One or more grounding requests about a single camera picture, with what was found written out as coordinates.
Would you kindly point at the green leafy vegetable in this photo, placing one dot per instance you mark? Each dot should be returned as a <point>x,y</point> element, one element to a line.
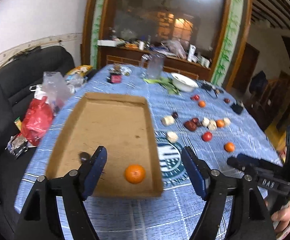
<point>166,83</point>

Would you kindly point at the red plastic bag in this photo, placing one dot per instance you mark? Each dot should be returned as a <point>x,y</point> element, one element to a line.
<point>37,120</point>

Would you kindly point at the round beige cake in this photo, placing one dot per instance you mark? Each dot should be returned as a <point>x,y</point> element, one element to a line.
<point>172,137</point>

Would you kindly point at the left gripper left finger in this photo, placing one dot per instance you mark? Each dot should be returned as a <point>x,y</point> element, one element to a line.
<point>77,186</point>

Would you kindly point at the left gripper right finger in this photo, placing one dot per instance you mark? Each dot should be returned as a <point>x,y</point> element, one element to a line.
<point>213,187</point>

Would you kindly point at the cardboard tray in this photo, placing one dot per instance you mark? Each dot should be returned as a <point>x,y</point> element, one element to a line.
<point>123,125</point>

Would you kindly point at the white bowl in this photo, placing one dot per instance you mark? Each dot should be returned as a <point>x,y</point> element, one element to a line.
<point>183,83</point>

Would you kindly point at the clear plastic bag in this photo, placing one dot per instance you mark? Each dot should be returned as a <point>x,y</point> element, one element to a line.
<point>54,87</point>

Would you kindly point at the small dark jujube left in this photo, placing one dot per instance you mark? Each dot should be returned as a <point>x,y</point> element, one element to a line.
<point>175,115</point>

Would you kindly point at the white cake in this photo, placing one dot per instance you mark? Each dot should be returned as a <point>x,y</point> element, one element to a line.
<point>226,121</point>

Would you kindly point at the clear plastic pitcher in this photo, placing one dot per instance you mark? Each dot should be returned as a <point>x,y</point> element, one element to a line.
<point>154,68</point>

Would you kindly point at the pink labelled jar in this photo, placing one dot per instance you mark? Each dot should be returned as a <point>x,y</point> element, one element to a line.
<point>115,75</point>

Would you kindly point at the beige cake cylinder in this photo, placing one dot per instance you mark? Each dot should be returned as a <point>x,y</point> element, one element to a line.
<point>212,125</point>

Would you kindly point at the right hand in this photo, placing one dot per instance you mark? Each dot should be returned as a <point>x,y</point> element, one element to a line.
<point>282,217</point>

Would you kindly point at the far red tomato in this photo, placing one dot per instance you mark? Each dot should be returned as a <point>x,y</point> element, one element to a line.
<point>196,97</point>

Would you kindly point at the large red jujube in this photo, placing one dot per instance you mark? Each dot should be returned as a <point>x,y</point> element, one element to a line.
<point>191,126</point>

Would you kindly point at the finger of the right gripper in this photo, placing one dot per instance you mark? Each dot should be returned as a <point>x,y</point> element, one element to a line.
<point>244,164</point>
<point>264,166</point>

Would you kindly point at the black sofa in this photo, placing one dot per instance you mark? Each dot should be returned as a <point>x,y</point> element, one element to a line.
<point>15,96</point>

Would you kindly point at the white cake cube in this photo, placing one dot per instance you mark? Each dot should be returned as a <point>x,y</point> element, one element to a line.
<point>205,122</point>

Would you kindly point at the black power adapter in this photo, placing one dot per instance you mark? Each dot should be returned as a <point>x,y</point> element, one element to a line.
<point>206,86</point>

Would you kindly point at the wooden sideboard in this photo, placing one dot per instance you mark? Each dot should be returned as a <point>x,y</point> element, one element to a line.
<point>112,52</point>

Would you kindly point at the black small device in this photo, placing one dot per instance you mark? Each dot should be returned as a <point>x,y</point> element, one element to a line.
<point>238,107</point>

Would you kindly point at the blue plaid tablecloth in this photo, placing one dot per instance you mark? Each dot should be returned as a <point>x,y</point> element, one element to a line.
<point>175,214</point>

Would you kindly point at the white rice cake block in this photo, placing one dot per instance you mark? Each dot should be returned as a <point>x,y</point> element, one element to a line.
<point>168,120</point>

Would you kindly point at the orange tangerine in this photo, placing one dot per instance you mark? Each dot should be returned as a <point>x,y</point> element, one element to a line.
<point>135,174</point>
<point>202,104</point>
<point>229,147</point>
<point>220,123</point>

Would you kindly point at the dark plum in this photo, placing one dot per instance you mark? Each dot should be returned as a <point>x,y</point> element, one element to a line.
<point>84,156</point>

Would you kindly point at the large red tomato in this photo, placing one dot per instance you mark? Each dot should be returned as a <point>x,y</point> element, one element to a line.
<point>207,136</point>

